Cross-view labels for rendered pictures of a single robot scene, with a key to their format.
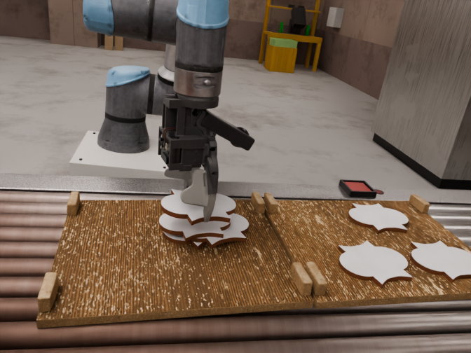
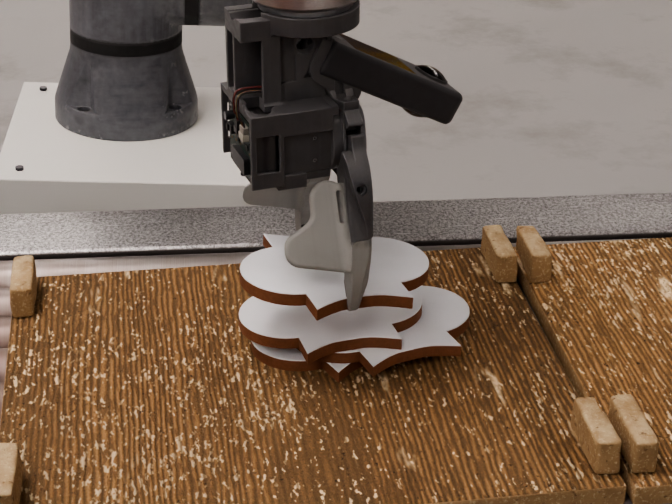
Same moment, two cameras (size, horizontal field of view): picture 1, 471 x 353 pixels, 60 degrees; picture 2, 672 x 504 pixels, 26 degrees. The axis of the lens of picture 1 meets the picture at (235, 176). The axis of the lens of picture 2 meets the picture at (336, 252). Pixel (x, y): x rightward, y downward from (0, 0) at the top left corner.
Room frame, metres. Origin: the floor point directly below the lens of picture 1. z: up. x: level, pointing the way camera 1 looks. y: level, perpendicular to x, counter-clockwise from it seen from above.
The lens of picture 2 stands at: (-0.27, -0.06, 1.51)
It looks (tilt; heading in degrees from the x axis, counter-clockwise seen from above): 27 degrees down; 7
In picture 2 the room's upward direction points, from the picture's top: straight up
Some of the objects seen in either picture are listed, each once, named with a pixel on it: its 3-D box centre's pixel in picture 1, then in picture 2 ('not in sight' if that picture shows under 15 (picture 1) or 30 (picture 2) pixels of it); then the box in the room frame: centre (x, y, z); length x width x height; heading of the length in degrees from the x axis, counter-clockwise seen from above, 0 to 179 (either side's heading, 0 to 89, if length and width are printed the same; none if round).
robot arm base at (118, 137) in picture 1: (125, 128); (126, 70); (1.14, 0.34, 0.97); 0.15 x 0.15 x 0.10
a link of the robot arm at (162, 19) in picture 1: (186, 24); not in sight; (0.74, 0.12, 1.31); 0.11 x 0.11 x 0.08; 12
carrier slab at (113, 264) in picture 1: (176, 246); (285, 378); (0.63, 0.09, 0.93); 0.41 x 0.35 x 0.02; 106
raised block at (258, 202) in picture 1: (258, 202); (499, 253); (0.82, -0.06, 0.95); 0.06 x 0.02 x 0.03; 16
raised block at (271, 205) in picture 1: (270, 202); (533, 252); (0.82, -0.09, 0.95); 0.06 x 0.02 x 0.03; 15
